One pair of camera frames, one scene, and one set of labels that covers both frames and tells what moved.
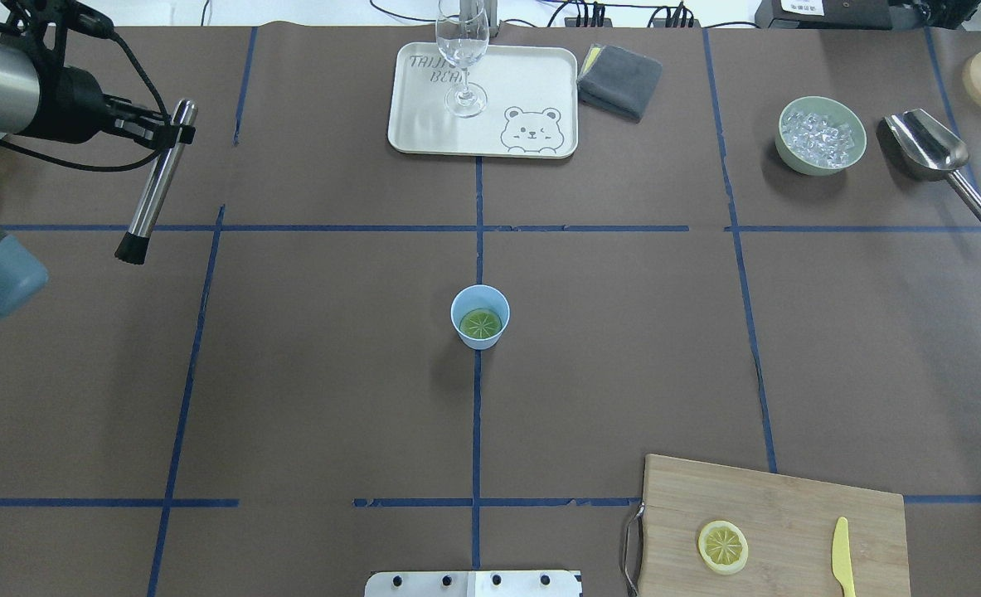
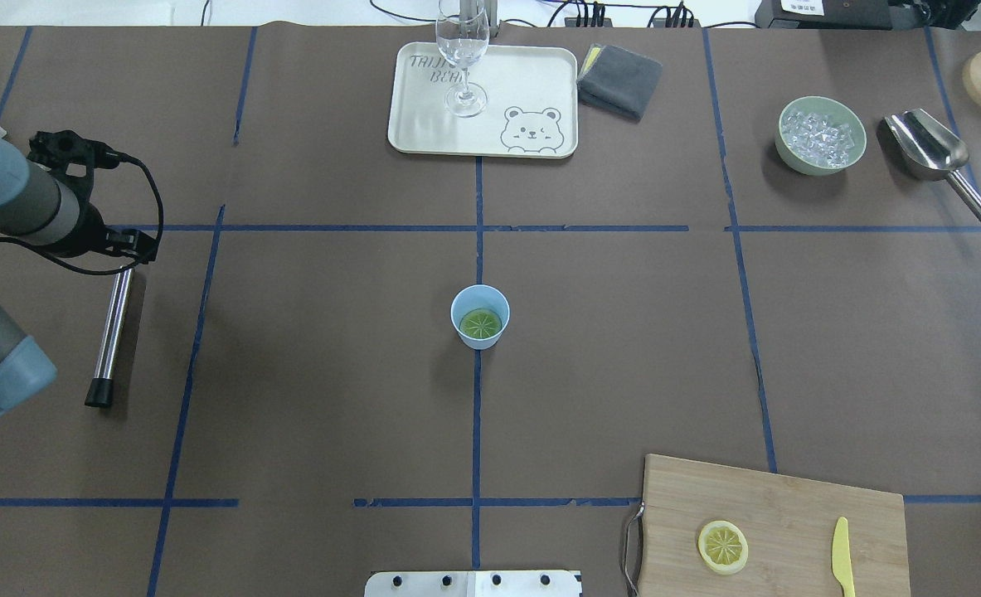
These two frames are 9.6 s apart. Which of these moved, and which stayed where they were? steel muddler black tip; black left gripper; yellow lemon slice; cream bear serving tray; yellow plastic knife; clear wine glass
Moved: steel muddler black tip; black left gripper
Stayed: yellow plastic knife; cream bear serving tray; yellow lemon slice; clear wine glass
